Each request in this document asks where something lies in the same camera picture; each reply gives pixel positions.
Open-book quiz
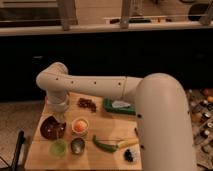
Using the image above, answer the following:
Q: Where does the grey folded cloth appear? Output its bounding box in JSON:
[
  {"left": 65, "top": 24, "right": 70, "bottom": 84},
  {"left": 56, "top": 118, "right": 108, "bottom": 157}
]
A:
[{"left": 112, "top": 101, "right": 131, "bottom": 108}]

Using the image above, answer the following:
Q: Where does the green plastic tray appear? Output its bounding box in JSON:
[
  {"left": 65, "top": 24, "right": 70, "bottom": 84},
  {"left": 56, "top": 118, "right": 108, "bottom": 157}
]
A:
[{"left": 102, "top": 99, "right": 135, "bottom": 115}]

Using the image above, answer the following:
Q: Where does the green chili pepper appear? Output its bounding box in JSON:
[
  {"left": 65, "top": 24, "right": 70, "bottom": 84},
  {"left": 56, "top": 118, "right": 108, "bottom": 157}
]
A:
[{"left": 92, "top": 136, "right": 117, "bottom": 153}]

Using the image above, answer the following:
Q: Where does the small cup with orange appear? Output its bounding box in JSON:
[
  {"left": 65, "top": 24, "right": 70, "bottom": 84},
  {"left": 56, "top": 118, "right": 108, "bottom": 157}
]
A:
[{"left": 72, "top": 118, "right": 89, "bottom": 135}]

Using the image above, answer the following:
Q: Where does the yellow banana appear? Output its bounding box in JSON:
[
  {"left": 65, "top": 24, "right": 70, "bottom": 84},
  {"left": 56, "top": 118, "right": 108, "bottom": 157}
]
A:
[{"left": 117, "top": 138, "right": 139, "bottom": 149}]

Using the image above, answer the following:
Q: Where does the dark purple bowl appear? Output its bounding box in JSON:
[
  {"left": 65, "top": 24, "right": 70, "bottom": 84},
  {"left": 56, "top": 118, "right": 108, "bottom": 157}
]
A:
[{"left": 40, "top": 116, "right": 66, "bottom": 140}]

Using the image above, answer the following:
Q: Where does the pile of brown nuts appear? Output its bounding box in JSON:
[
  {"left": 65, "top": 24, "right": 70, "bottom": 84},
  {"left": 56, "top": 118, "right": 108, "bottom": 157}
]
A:
[{"left": 78, "top": 98, "right": 96, "bottom": 112}]

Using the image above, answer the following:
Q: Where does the black stand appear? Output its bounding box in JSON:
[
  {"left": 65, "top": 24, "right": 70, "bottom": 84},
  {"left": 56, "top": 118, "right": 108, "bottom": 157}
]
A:
[{"left": 11, "top": 131, "right": 25, "bottom": 171}]

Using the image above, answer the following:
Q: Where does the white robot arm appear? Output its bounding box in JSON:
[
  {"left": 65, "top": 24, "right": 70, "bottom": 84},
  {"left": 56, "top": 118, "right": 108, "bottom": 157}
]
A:
[{"left": 36, "top": 62, "right": 197, "bottom": 171}]

